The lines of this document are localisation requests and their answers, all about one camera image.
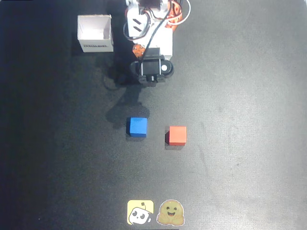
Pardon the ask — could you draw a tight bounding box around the black cable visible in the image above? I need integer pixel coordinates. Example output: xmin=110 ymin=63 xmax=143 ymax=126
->
xmin=123 ymin=8 xmax=169 ymax=61

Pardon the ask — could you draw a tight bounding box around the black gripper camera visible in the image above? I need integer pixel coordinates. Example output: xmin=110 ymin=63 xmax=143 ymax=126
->
xmin=130 ymin=47 xmax=175 ymax=87

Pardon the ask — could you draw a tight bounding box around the white cardboard box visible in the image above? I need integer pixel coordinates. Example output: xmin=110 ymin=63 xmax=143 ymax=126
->
xmin=77 ymin=14 xmax=114 ymax=53

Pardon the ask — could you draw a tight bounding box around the yellow robot sticker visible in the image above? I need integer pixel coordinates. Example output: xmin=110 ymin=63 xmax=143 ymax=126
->
xmin=127 ymin=199 xmax=154 ymax=225

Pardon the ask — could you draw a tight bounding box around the blue cube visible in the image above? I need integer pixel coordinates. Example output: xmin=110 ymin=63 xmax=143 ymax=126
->
xmin=126 ymin=117 xmax=148 ymax=138

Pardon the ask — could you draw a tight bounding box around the white cable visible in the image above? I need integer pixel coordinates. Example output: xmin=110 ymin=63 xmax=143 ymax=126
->
xmin=165 ymin=0 xmax=192 ymax=26

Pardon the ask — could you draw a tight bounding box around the hugging face sticker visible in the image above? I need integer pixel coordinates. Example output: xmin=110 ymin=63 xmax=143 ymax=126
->
xmin=156 ymin=199 xmax=185 ymax=226

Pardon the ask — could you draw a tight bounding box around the red cube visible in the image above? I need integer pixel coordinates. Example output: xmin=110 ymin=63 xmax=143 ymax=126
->
xmin=165 ymin=126 xmax=187 ymax=146

